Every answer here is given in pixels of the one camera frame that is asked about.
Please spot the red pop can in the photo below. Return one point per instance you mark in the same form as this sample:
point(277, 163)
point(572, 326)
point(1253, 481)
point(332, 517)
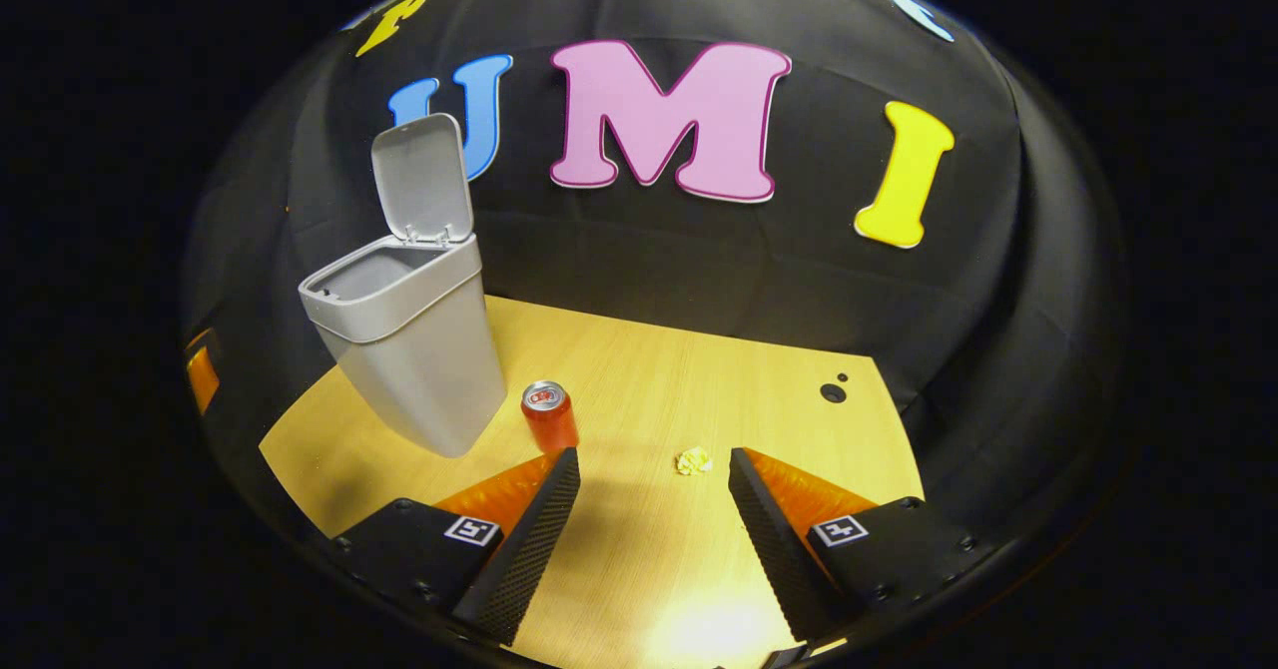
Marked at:
point(550, 419)

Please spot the white desktop garbage bin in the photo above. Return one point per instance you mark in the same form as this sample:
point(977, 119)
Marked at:
point(419, 349)

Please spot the wooden desktop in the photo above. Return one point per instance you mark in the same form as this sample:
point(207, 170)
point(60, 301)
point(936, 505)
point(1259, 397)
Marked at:
point(649, 379)

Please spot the yellow paper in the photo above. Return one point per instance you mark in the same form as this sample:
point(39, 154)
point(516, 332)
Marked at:
point(694, 461)

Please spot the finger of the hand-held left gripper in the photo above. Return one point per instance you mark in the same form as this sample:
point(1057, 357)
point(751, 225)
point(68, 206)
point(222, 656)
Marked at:
point(202, 374)

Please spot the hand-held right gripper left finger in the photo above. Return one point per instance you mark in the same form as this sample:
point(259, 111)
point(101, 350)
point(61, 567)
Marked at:
point(524, 549)

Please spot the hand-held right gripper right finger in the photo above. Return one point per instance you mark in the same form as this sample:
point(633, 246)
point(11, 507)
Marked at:
point(779, 549)

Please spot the black backdrop cloth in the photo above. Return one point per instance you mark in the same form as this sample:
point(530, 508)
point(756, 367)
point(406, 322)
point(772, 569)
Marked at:
point(699, 250)

